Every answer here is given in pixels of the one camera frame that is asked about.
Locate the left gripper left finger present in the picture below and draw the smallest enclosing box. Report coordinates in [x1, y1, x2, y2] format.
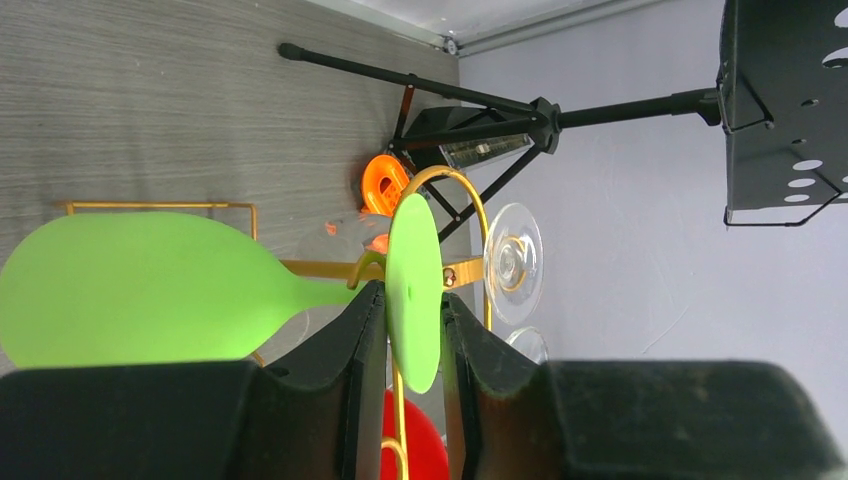
[1, 281, 386, 479]

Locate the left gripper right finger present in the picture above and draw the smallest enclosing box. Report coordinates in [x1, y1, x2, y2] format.
[441, 294, 847, 479]

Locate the gold wire glass rack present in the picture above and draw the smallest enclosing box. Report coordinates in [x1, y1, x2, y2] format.
[56, 164, 493, 480]

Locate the green wine glass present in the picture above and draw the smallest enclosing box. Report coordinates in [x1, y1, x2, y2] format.
[0, 192, 444, 396]

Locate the clear wine glass middle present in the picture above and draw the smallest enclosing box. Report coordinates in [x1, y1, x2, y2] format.
[506, 326, 549, 364]

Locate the red wine glass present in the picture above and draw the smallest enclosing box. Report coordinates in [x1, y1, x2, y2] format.
[379, 389, 450, 480]

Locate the orange toy track piece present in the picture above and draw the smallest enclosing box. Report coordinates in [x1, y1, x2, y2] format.
[360, 154, 410, 217]

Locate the black music stand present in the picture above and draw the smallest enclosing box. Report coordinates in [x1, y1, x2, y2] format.
[277, 1, 847, 226]

